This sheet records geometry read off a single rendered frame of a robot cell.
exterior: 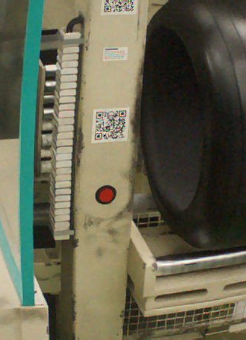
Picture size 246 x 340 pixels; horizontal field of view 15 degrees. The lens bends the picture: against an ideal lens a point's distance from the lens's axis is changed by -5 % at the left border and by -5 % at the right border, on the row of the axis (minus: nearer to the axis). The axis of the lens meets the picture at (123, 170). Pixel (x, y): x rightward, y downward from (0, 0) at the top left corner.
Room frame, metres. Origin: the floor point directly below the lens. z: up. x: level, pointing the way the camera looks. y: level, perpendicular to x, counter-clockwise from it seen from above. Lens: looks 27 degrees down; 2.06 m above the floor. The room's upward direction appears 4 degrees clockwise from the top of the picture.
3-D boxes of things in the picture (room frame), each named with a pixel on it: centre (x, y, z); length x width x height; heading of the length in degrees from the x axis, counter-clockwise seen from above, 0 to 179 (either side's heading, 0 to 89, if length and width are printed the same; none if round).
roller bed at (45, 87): (2.28, 0.14, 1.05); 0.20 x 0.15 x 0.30; 108
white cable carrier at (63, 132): (1.84, 0.12, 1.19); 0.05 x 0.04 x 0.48; 18
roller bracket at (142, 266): (1.93, -0.02, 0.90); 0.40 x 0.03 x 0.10; 18
